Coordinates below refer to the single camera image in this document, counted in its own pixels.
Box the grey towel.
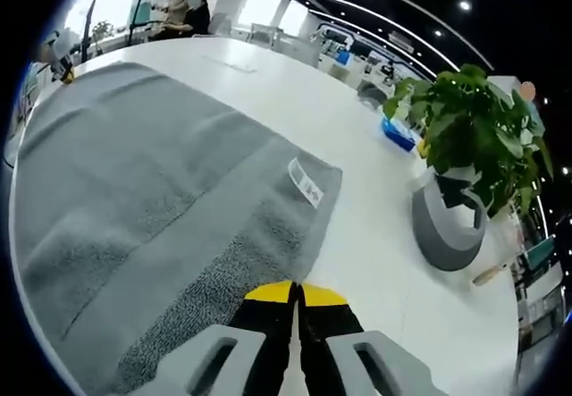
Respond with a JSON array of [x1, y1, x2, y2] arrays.
[[8, 60, 343, 395]]

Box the black equipment stand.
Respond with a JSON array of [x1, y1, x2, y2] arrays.
[[80, 0, 102, 64]]

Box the small potted plant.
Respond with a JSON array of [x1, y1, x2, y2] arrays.
[[91, 20, 115, 53]]

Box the teal board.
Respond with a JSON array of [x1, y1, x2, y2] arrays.
[[133, 2, 154, 27]]

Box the tan wooden stick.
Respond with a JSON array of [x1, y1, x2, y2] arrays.
[[472, 265, 509, 287]]

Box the blue box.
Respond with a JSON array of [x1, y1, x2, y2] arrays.
[[379, 116, 417, 153]]

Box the grey chair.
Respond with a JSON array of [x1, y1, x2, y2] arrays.
[[358, 80, 389, 107]]

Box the green plant in grey pot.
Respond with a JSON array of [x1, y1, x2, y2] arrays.
[[383, 63, 555, 272]]

